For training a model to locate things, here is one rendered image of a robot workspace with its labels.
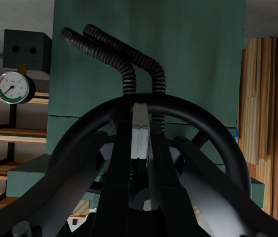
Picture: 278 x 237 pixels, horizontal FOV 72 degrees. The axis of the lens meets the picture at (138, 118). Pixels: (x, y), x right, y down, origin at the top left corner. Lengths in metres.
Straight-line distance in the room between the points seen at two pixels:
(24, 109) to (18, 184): 2.81
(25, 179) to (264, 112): 1.68
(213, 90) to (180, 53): 0.11
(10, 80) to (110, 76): 0.19
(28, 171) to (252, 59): 1.73
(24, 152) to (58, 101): 2.91
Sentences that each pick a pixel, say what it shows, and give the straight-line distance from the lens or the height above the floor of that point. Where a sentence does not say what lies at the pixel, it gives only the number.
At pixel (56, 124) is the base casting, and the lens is 0.47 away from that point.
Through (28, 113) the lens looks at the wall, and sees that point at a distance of 3.28.
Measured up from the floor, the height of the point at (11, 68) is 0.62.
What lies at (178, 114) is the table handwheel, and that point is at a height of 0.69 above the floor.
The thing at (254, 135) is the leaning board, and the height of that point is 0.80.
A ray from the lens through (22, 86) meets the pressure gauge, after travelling 0.43.
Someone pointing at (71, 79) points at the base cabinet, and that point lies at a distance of 0.46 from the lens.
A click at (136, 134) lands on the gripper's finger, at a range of 0.15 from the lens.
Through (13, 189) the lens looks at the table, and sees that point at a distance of 0.54.
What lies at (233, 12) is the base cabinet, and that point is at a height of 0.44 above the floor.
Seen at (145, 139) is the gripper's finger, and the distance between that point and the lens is 0.16.
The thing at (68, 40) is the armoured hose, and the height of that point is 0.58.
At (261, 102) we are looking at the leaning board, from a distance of 1.86.
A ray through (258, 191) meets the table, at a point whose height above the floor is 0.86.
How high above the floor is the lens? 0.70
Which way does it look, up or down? 1 degrees up
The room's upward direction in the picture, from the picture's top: 176 degrees counter-clockwise
